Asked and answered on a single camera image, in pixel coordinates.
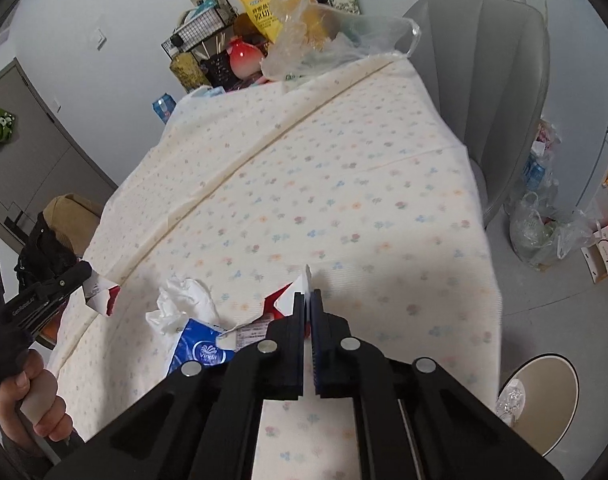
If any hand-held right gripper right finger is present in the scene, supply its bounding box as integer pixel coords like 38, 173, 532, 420
309, 289, 565, 480

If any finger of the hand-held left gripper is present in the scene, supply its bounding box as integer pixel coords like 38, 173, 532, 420
24, 261, 93, 333

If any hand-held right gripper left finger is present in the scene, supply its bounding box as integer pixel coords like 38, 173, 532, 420
44, 291, 305, 480

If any red white carton piece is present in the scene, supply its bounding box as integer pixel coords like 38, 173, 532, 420
83, 274, 122, 317

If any red white paper wrapper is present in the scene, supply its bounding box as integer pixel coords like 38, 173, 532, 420
261, 264, 315, 333

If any white trash bin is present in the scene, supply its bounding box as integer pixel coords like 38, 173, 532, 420
496, 354, 581, 457

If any person's left hand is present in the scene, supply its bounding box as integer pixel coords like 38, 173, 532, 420
0, 372, 73, 442

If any black jacket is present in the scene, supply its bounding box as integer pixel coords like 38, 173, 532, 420
14, 212, 82, 306

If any blue tissue packet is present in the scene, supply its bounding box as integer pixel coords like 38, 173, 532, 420
166, 317, 237, 376

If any crumpled white tissue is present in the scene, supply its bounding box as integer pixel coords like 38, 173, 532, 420
145, 275, 222, 337

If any grey door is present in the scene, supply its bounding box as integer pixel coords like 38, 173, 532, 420
0, 57, 117, 221

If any floral cream tablecloth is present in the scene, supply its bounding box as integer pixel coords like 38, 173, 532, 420
49, 57, 502, 480

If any blue drink can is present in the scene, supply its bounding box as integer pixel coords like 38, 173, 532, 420
152, 92, 177, 125

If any bottle with yellow contents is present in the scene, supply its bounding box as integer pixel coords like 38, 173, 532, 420
169, 50, 210, 93

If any clear plastic bag with bottles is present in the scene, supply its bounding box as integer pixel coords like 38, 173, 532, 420
509, 190, 605, 271

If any dark patterned box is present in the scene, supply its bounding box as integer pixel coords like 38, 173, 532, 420
201, 52, 237, 90

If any pack of water bottles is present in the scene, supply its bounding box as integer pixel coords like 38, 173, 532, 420
521, 155, 555, 191

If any red white vase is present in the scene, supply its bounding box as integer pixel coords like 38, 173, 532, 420
228, 36, 267, 78

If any orange white box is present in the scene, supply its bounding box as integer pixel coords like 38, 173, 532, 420
581, 225, 608, 286

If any brown soft object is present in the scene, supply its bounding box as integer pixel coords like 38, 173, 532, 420
234, 12, 260, 41

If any grey chair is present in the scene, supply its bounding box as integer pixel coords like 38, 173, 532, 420
403, 0, 550, 226

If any large clear plastic bag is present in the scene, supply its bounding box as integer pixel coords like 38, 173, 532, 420
260, 0, 422, 81

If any yellow snack bag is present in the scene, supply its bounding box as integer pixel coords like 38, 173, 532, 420
236, 0, 305, 43

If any black wire basket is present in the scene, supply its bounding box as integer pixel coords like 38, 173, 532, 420
160, 2, 239, 58

